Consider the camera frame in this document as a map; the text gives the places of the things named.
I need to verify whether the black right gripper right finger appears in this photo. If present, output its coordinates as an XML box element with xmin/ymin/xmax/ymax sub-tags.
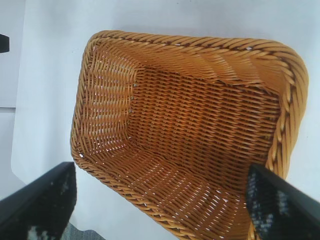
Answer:
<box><xmin>245</xmin><ymin>163</ymin><xmax>320</xmax><ymax>240</ymax></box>

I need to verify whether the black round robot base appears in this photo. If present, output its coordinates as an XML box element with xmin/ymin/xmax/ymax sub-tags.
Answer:
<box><xmin>0</xmin><ymin>33</ymin><xmax>10</xmax><ymax>55</ymax></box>

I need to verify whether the brown woven wicker basket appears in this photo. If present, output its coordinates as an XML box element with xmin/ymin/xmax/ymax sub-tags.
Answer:
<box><xmin>70</xmin><ymin>29</ymin><xmax>310</xmax><ymax>240</ymax></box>

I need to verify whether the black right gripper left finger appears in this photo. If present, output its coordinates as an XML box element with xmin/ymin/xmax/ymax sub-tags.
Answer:
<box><xmin>0</xmin><ymin>161</ymin><xmax>77</xmax><ymax>240</ymax></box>

